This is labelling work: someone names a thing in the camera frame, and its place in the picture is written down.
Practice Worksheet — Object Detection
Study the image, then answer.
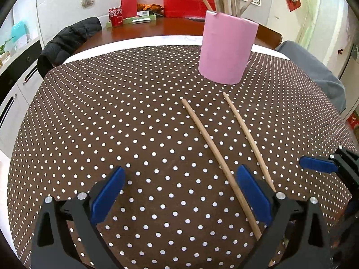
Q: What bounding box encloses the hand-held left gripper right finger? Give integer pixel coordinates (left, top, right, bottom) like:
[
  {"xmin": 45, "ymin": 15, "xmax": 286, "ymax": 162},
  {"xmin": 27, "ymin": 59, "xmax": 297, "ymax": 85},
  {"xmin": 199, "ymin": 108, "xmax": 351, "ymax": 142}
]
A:
[{"xmin": 236, "ymin": 165, "xmax": 335, "ymax": 269}]

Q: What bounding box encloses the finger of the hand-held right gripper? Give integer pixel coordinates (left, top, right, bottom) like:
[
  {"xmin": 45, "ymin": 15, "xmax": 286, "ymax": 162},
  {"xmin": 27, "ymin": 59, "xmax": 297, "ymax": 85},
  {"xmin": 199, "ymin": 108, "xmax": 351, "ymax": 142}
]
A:
[{"xmin": 299, "ymin": 146, "xmax": 359, "ymax": 194}]

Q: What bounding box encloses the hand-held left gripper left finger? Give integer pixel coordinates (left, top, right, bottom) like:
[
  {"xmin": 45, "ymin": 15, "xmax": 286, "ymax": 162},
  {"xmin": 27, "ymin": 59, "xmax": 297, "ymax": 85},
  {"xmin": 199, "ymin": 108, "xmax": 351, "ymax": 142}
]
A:
[{"xmin": 29, "ymin": 166, "xmax": 127, "ymax": 269}]

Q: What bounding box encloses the wooden chopstick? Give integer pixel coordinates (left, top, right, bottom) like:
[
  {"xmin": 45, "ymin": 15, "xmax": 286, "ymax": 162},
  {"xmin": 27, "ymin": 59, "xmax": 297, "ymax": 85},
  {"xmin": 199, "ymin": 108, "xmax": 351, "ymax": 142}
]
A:
[
  {"xmin": 182, "ymin": 99, "xmax": 263, "ymax": 241},
  {"xmin": 223, "ymin": 92, "xmax": 277, "ymax": 193}
]

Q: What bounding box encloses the pink cup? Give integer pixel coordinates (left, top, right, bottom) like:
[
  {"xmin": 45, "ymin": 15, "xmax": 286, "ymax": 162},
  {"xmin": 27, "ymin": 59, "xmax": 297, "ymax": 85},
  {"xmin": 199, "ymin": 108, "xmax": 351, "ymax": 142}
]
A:
[{"xmin": 198, "ymin": 10, "xmax": 259, "ymax": 85}]

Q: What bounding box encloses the red carton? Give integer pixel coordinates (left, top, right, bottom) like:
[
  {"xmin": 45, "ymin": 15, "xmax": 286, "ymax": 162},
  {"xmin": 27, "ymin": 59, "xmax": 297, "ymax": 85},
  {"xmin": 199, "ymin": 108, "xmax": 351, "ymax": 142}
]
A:
[{"xmin": 346, "ymin": 109, "xmax": 359, "ymax": 131}]

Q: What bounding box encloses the brown polka dot tablecloth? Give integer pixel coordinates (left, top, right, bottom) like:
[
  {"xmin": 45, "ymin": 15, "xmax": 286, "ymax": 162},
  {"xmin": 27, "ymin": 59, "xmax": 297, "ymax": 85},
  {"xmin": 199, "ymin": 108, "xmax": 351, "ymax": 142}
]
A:
[{"xmin": 7, "ymin": 45, "xmax": 359, "ymax": 269}]

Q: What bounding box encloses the grey cloth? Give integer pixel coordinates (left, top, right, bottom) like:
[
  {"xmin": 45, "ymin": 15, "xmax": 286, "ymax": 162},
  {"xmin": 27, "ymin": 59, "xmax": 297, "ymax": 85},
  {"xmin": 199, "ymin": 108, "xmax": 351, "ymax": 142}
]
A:
[{"xmin": 276, "ymin": 41, "xmax": 347, "ymax": 115}]

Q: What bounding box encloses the wooden chair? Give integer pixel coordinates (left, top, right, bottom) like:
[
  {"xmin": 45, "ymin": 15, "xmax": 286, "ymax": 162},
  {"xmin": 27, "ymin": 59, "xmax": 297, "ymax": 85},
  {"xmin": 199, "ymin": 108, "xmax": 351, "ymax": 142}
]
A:
[{"xmin": 254, "ymin": 24, "xmax": 283, "ymax": 49}]

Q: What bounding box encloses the white and black cabinet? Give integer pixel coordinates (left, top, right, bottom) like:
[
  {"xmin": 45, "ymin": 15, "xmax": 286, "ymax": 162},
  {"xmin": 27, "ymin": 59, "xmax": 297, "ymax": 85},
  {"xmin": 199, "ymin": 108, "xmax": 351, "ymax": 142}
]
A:
[{"xmin": 0, "ymin": 39, "xmax": 42, "ymax": 146}]

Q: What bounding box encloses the black jacket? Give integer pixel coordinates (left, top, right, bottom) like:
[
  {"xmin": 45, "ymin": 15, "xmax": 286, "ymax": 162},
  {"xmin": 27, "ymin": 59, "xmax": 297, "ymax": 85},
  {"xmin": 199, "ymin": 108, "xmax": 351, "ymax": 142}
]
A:
[{"xmin": 37, "ymin": 17, "xmax": 103, "ymax": 79}]

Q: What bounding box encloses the red soda can pack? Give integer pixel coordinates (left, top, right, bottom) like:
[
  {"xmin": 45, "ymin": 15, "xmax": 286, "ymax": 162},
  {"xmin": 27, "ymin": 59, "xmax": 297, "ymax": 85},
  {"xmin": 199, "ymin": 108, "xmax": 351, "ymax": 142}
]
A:
[{"xmin": 108, "ymin": 6, "xmax": 124, "ymax": 28}]

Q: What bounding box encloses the green box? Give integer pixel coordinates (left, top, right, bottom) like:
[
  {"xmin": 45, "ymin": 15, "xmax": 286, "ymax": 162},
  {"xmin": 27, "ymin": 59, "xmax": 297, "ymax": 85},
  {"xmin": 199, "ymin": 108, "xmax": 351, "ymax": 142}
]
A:
[{"xmin": 106, "ymin": 12, "xmax": 157, "ymax": 29}]

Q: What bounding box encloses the green potted plant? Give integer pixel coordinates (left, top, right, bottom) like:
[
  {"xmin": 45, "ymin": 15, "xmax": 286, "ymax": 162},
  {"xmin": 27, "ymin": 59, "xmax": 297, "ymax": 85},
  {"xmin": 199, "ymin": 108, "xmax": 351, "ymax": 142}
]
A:
[{"xmin": 0, "ymin": 36, "xmax": 15, "ymax": 56}]

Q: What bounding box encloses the teal water jug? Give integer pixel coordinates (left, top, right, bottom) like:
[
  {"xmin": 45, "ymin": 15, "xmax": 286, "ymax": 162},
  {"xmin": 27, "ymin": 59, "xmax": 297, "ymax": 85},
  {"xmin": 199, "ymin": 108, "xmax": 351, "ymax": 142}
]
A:
[{"xmin": 11, "ymin": 21, "xmax": 30, "ymax": 48}]

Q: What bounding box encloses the orange snack bag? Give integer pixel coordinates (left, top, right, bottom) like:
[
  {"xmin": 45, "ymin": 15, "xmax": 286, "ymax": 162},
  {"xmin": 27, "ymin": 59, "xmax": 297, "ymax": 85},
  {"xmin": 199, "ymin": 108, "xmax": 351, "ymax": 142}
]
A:
[{"xmin": 137, "ymin": 3, "xmax": 164, "ymax": 13}]

